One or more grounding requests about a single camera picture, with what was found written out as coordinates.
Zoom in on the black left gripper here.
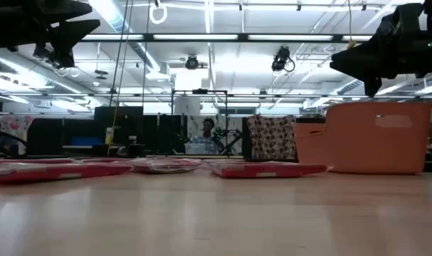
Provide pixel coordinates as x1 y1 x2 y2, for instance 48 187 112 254
0 0 101 68

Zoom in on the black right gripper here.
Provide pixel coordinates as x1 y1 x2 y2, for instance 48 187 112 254
330 3 432 97

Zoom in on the orange plastic basket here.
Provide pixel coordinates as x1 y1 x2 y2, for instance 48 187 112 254
293 102 432 175

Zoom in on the patterned fabric panel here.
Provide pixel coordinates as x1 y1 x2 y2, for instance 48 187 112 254
246 114 297 161

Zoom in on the floral print cloth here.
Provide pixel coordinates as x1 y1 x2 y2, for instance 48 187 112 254
0 114 35 156

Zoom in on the black overhead light bar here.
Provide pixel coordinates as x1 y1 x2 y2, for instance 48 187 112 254
79 33 375 43

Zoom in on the person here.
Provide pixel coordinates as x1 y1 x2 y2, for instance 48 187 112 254
190 117 226 156

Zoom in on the yellow hanging cable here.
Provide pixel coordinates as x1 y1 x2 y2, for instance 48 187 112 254
346 0 359 50

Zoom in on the black hanging cable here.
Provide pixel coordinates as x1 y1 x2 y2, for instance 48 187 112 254
108 0 130 107

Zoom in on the white hanging ring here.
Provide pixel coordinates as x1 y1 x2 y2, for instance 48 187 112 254
148 1 168 25

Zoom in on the black camera with cable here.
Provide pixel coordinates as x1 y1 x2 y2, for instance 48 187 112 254
270 46 296 73

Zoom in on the black ceiling camera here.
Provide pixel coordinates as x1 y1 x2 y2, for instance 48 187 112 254
184 55 201 70

